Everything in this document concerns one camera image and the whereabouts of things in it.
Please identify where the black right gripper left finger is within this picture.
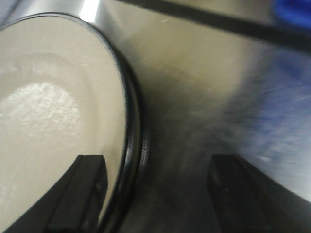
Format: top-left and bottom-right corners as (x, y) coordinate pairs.
(5, 155), (107, 233)

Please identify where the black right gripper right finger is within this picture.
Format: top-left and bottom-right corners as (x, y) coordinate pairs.
(207, 154), (311, 233)

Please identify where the beige plate black rim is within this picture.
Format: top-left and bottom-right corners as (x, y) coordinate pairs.
(0, 14), (148, 233)

